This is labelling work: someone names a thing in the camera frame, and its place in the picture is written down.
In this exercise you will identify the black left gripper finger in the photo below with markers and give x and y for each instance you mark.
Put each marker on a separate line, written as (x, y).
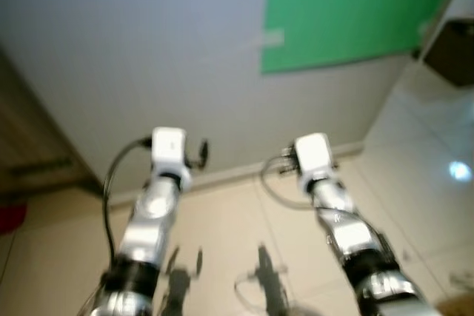
(201, 152)

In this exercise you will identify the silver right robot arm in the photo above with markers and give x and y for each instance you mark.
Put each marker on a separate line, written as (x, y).
(348, 238)

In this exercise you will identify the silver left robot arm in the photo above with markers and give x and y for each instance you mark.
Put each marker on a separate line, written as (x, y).
(152, 212)

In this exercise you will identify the pale tape strip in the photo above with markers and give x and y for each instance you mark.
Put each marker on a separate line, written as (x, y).
(272, 38)

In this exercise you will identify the wooden door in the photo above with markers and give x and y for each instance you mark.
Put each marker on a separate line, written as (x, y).
(29, 146)

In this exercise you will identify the red object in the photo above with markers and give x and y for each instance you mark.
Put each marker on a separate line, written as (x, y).
(10, 218)

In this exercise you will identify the dark brown cabinet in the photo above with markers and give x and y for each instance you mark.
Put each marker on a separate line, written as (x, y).
(453, 53)

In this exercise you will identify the brown cardboard box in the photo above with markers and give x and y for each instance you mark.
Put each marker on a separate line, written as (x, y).
(459, 307)

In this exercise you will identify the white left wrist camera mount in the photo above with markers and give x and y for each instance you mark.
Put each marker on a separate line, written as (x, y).
(169, 146)

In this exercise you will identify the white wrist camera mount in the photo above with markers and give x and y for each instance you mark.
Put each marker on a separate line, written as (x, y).
(169, 146)
(312, 153)

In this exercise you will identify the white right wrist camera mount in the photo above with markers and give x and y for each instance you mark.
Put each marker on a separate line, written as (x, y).
(312, 153)

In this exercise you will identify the green wall board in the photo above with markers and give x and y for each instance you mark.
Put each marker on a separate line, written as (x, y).
(348, 12)

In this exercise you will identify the white shelf frame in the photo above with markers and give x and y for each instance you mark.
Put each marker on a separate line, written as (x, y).
(463, 1)

